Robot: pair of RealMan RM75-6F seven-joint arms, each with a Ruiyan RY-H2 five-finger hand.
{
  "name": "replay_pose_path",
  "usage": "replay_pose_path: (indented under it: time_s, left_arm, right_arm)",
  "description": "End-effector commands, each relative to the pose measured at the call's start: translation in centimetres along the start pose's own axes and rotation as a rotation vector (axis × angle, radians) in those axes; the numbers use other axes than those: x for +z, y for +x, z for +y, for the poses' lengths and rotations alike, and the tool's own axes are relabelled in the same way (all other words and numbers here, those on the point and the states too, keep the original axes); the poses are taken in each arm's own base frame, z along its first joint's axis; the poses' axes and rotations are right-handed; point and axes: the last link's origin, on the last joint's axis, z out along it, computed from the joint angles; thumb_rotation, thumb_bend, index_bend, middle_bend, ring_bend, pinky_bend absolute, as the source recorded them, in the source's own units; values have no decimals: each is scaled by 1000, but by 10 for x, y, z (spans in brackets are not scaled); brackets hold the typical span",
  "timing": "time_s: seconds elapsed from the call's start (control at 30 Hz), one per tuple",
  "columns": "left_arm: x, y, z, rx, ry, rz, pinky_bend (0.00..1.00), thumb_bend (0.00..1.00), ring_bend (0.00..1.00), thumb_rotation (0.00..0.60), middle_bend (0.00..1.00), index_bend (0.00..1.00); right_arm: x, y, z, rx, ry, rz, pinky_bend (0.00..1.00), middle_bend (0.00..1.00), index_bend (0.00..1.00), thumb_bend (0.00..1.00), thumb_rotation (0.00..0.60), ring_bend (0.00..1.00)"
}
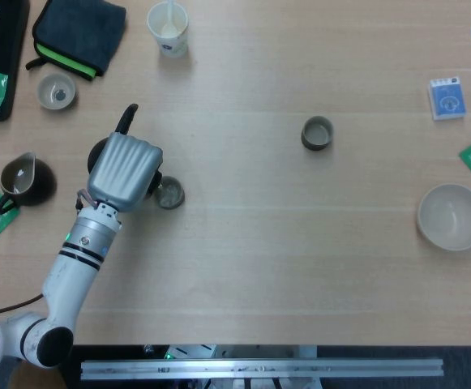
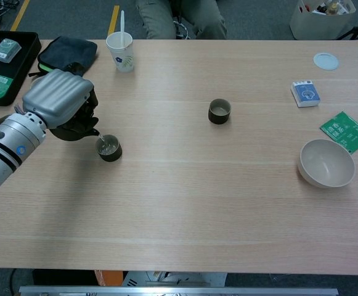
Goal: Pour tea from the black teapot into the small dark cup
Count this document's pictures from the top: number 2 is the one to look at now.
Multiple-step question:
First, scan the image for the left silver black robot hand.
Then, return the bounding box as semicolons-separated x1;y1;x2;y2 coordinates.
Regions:
22;61;101;130

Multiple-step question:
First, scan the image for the black teapot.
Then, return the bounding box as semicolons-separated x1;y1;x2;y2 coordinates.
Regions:
47;113;101;142

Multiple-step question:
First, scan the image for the white robot base chassis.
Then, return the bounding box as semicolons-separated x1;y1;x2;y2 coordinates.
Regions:
123;271;227;287

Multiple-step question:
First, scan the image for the small dark teacup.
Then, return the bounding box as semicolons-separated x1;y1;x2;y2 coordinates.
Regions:
95;134;123;163

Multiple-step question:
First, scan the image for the dark grey folded towel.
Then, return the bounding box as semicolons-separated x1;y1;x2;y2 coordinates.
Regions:
28;35;99;78

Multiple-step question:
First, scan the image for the black tray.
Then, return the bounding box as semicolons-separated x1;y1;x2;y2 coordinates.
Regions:
0;30;43;107

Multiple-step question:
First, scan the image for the clear wrapped tea box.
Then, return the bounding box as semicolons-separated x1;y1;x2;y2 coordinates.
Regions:
0;38;22;64

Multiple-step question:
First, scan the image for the white paper cup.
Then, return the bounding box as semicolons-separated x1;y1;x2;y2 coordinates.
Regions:
105;31;136;74

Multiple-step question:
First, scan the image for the white plastic spoon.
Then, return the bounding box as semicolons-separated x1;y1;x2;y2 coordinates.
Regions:
119;10;127;52

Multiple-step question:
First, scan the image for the person in olive trousers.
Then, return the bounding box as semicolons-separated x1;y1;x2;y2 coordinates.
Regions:
135;0;229;40

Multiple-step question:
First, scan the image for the chrome chair base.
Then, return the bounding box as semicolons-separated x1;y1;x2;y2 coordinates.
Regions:
173;14;195;40

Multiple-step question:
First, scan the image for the empty dark teacup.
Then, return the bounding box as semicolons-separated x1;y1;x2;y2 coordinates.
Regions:
208;98;232;125

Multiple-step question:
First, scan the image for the orange base panel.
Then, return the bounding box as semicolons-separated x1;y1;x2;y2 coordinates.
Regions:
94;270;124;287

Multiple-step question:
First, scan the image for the blue white card box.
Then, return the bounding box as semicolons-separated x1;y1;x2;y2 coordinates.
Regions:
290;79;321;109

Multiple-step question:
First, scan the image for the white storage bin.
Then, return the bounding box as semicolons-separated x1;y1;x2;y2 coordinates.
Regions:
289;0;357;41

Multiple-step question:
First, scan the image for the large beige bowl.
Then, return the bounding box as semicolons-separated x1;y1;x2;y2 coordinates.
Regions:
297;138;356;189

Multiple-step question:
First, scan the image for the aluminium profile rail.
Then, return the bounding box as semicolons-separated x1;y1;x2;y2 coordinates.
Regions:
18;286;339;296

